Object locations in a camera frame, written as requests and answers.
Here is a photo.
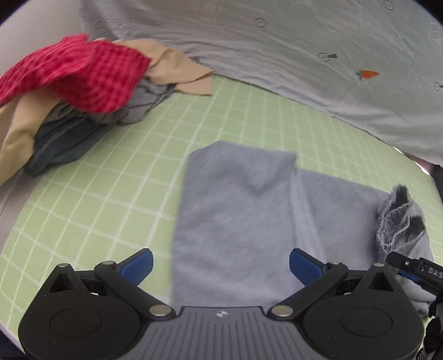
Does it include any green grid cutting mat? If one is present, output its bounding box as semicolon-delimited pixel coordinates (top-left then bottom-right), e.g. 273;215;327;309
1;76;442;335

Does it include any dark teal garment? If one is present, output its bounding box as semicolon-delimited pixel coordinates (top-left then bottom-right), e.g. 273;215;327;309
25;116;115;176

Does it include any grey blue garment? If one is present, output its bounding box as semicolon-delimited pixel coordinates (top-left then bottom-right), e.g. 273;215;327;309
43;79;176;125

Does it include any beige garment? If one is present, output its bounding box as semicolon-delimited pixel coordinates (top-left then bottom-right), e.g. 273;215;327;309
1;39;213;181

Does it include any red checkered garment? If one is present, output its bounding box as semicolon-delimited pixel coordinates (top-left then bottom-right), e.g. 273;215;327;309
1;34;151;113

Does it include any grey carrot print bedsheet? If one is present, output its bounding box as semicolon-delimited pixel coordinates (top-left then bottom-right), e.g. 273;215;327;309
79;1;442;163

